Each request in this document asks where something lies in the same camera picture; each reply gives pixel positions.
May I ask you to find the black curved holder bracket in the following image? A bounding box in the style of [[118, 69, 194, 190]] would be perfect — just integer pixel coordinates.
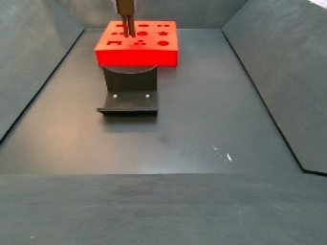
[[97, 66, 158, 115]]

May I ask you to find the red shape-sorter block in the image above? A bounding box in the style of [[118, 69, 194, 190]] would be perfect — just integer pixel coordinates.
[[94, 21, 178, 67]]

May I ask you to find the dark three-prong peg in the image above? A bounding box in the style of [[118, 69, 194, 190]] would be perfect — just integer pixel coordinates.
[[116, 0, 134, 37]]

